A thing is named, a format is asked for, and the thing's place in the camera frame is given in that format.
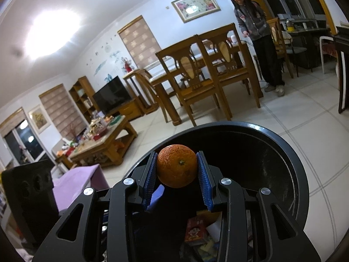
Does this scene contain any wooden television cabinet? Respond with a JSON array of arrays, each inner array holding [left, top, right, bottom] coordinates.
[[118, 98, 145, 121]]

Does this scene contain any large framed picture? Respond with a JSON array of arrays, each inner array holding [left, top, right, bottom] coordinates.
[[171, 0, 221, 24]]

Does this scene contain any round-backed wooden chair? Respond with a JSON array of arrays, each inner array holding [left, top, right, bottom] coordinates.
[[123, 69, 169, 123]]

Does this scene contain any glass balcony door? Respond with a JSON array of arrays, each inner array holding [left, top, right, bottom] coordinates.
[[4, 119, 55, 167]]

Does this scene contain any dark cluttered counter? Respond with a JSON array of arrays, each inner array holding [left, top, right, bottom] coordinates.
[[286, 19, 332, 70]]

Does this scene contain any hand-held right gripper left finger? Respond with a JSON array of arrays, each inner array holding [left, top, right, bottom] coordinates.
[[33, 151, 159, 262]]

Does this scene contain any black flat television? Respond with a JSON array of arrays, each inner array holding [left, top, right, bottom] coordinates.
[[93, 76, 133, 115]]

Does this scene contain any wooden dining chair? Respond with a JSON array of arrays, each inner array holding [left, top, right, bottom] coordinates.
[[195, 23, 263, 108], [155, 34, 232, 127], [266, 18, 295, 78]]

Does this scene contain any red wall ornament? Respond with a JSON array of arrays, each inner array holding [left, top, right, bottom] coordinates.
[[121, 57, 133, 73]]

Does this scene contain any clutter of small items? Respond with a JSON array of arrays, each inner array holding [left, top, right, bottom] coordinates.
[[57, 113, 123, 156]]

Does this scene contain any wooden dining table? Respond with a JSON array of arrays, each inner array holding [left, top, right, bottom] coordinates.
[[124, 41, 263, 126]]

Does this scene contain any white paper scrap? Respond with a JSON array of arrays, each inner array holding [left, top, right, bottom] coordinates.
[[206, 213, 222, 243]]

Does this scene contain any orange mandarin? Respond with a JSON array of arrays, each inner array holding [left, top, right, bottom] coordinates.
[[156, 144, 197, 188]]

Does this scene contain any patterned brown window blind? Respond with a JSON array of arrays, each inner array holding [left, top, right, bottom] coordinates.
[[118, 16, 161, 71], [39, 84, 88, 138], [0, 108, 26, 136]]

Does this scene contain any round ceiling light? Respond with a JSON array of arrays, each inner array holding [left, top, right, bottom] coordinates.
[[24, 8, 82, 60]]

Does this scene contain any white chair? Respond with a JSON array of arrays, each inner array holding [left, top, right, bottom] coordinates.
[[320, 35, 341, 74]]

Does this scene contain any wooden coffee table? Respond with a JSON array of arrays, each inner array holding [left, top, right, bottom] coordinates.
[[56, 115, 138, 170]]

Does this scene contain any yellow snack wrapper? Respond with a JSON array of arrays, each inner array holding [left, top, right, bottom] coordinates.
[[198, 237, 219, 256]]

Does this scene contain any black round trash bin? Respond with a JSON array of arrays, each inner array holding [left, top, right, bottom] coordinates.
[[124, 121, 311, 262]]

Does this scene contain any small framed picture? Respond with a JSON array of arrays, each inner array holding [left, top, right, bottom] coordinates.
[[28, 105, 52, 134]]

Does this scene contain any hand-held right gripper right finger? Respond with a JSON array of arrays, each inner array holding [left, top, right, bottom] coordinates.
[[196, 150, 322, 262]]

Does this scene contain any dark wooden table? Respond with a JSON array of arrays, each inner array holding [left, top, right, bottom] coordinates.
[[334, 26, 349, 114]]

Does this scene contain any wooden bookcase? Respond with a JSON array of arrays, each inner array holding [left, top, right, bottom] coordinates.
[[69, 76, 99, 118]]

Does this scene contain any red printed packet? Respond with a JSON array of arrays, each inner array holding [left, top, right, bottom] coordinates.
[[185, 215, 209, 247]]

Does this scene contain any purple cloth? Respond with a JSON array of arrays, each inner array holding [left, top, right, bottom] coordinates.
[[52, 164, 103, 214]]

